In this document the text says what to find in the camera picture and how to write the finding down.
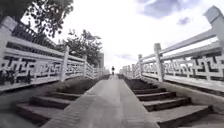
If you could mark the white stone railing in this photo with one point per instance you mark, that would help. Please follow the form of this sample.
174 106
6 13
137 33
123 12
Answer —
186 63
33 61

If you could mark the building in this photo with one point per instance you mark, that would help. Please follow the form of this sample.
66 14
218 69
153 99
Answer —
101 60

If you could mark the large dark tree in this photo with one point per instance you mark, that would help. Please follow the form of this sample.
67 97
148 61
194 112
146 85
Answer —
50 13

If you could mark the person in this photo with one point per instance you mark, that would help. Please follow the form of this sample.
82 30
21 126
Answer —
113 69

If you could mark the grey concrete ramp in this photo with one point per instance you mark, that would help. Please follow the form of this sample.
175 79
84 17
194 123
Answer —
106 100

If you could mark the grey stone stairs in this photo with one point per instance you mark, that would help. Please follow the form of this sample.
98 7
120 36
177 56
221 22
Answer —
163 98
50 101

